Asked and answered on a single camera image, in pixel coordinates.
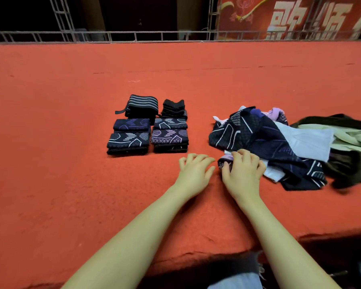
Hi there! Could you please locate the person's right hand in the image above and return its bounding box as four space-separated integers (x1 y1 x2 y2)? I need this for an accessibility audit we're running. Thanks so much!
221 149 267 205

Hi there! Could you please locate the person's left forearm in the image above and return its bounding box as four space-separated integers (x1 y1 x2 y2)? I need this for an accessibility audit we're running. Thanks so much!
63 189 190 289

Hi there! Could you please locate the person's left hand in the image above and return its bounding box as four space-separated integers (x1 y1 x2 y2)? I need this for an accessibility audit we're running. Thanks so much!
171 153 217 201

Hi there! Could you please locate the person's right forearm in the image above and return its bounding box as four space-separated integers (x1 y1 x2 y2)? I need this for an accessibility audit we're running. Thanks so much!
241 195 341 289

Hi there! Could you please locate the heap of dark patterned socks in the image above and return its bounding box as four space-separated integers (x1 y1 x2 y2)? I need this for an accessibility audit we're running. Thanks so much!
208 106 329 191

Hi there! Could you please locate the single black white-patterned sock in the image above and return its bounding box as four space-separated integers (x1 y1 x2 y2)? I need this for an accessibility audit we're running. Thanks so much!
153 143 189 153
107 130 151 149
106 147 149 157

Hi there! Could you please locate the grey metal truss tower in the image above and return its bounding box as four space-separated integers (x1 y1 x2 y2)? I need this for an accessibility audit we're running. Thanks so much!
48 0 76 43
207 0 220 41

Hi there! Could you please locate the single black grey-striped sock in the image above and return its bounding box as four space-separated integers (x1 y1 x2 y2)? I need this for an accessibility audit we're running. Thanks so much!
153 118 189 130

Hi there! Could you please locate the person's pale blue clothing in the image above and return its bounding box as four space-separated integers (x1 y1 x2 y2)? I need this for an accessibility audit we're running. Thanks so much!
207 273 262 289

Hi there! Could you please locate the red banner with white print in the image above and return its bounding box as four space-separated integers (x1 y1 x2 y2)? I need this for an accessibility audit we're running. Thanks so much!
217 0 361 40

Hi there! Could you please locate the single black purple-lined sock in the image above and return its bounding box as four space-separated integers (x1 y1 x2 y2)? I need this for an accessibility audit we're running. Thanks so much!
218 150 235 169
151 128 190 146

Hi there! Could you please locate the single navy blue-lined sock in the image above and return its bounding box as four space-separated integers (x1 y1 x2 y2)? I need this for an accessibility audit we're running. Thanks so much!
113 118 151 132

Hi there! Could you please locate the dark brown door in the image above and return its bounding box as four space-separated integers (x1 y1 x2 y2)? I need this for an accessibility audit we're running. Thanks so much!
102 0 178 33

